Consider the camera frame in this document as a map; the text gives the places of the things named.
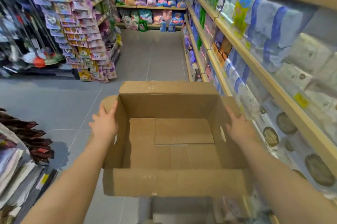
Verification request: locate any person's right hand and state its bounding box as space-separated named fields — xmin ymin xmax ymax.
xmin=225 ymin=106 xmax=257 ymax=148

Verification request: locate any person's left hand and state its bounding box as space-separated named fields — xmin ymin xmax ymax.
xmin=88 ymin=100 xmax=119 ymax=142

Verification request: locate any brown cardboard box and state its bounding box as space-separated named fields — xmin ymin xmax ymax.
xmin=91 ymin=81 xmax=252 ymax=198

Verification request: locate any person's right forearm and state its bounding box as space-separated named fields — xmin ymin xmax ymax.
xmin=238 ymin=138 xmax=337 ymax=224

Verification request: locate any person's left forearm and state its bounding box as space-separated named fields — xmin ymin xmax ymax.
xmin=21 ymin=137 xmax=114 ymax=224

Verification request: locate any row of blue striped packs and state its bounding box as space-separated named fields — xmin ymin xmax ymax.
xmin=222 ymin=47 xmax=261 ymax=106

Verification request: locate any stack of dark red packets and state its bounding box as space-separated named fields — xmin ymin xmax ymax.
xmin=0 ymin=108 xmax=55 ymax=165

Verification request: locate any stack of grey white packets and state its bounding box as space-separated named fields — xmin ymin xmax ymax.
xmin=0 ymin=124 xmax=58 ymax=224

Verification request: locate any rack of hanging pastel packets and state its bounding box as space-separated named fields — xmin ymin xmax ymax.
xmin=27 ymin=0 xmax=123 ymax=83

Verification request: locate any stack of blue white packs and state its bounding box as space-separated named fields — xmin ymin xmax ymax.
xmin=245 ymin=0 xmax=319 ymax=73

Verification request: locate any row of hanging mops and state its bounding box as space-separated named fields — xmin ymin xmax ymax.
xmin=0 ymin=0 xmax=66 ymax=77

